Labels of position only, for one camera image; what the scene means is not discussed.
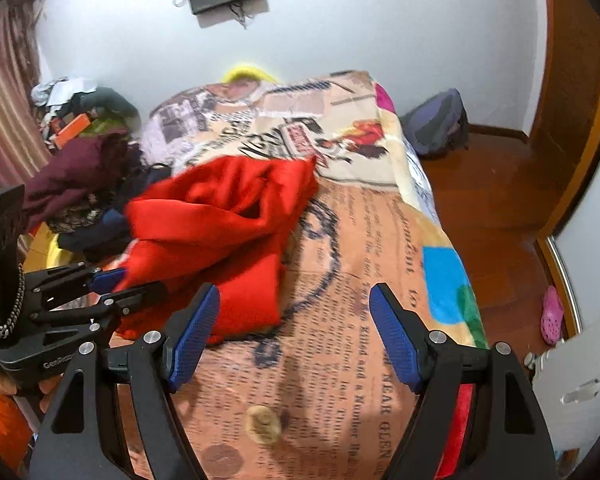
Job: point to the white crumpled cloths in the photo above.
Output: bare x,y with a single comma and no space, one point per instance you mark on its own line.
60,90

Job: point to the person's left forearm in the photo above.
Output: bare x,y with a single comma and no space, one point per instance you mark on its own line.
0,410

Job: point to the red cloth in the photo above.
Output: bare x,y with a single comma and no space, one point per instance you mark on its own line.
460,420

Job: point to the black gold patterned garment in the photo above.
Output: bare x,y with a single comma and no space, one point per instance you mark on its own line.
77,217

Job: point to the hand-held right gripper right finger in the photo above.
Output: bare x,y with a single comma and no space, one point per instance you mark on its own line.
392,335

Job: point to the white wardrobe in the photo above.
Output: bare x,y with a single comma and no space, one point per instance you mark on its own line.
580,375

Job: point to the red zip-neck jacket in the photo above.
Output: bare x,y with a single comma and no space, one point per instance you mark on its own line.
205,240

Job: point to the green garment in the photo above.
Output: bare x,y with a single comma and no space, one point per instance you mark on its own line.
110,102

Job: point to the maroon garment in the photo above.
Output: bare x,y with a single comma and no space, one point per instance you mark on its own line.
75,165

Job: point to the dark blue garment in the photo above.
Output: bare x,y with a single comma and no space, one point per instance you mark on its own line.
100,240

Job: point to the printed blanket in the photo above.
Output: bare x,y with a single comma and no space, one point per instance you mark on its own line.
360,240

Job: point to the yellow pillow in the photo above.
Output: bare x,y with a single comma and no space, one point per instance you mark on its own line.
245,71

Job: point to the yellow cloth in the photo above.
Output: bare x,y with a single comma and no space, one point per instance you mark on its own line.
45,252

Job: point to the orange box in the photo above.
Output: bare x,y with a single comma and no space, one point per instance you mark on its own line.
75,127

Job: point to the pink clog shoe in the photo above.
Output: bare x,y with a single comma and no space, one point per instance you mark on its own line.
551,315

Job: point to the person's left hand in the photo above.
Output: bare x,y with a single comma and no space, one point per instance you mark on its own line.
49,394

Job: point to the grey blue backpack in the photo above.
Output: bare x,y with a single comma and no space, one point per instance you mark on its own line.
437,122

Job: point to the striped curtain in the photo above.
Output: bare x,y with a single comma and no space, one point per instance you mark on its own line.
5,110

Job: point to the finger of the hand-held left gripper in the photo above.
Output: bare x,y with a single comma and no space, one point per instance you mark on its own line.
111,277
140,292

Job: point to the wooden door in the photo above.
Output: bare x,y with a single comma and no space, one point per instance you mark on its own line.
565,110

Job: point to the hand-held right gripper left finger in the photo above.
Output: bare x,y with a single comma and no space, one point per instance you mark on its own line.
195,335

